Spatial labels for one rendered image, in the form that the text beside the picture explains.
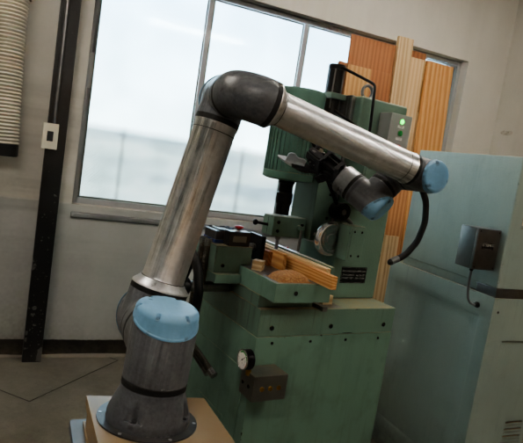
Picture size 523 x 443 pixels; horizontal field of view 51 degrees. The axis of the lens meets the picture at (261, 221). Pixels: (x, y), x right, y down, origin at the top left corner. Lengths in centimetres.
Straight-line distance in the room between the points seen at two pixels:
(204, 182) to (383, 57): 248
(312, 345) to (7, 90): 187
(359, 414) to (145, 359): 107
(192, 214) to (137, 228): 181
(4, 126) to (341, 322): 184
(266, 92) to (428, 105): 262
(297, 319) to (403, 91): 225
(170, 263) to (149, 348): 25
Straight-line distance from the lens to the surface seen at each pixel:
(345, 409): 206
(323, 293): 172
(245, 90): 129
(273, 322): 173
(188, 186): 137
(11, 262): 315
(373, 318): 198
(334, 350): 191
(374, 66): 365
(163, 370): 124
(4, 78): 289
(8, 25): 292
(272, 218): 186
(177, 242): 137
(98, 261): 317
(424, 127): 380
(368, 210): 159
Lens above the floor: 125
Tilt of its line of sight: 6 degrees down
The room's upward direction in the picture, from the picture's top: 9 degrees clockwise
